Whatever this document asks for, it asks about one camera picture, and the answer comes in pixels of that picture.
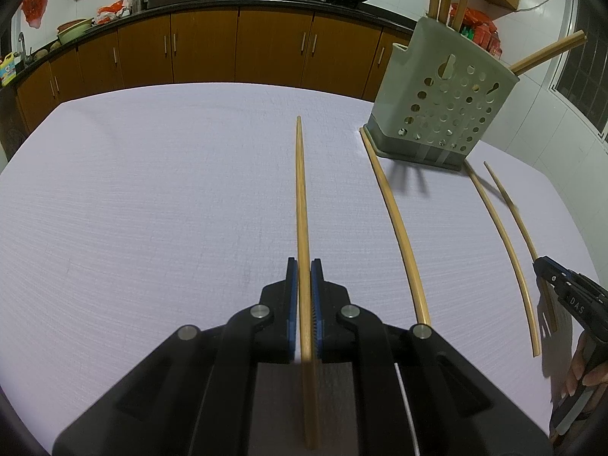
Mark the black kitchen countertop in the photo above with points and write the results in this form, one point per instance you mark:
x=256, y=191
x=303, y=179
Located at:
x=228, y=2

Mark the person's right hand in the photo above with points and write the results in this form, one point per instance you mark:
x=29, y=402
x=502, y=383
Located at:
x=575, y=365

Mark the metal faucet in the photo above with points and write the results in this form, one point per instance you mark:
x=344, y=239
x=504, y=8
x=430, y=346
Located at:
x=23, y=47

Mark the yellow detergent bottle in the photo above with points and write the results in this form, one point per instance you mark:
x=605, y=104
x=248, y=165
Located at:
x=7, y=70

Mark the red hanging plastic bag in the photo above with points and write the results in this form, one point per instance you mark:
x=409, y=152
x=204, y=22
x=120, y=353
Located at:
x=35, y=4

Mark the green perforated chopstick holder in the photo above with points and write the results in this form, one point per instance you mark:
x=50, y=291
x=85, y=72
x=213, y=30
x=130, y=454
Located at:
x=413, y=52

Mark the large red oil bottle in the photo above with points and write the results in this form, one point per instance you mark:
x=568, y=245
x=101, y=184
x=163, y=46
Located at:
x=494, y=45

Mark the large barred window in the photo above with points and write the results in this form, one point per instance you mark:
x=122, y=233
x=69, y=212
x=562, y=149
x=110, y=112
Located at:
x=584, y=71

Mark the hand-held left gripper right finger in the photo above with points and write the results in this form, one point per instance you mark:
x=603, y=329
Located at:
x=319, y=313

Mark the lavender tablecloth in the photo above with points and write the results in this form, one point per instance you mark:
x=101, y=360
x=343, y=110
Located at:
x=142, y=199

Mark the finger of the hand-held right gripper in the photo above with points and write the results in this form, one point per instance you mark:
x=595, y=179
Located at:
x=548, y=270

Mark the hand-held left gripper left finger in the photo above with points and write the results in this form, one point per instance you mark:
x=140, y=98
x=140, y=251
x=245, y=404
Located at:
x=290, y=304

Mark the red and white plastic bag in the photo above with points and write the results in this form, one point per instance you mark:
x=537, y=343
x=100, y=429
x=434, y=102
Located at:
x=110, y=13

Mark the green basin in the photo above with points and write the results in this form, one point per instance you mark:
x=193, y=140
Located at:
x=75, y=32

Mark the red plastic bag on bottles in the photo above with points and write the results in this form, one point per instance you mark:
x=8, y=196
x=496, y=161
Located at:
x=482, y=19

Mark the wooden base cabinets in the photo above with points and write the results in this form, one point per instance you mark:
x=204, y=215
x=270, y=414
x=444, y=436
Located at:
x=204, y=47

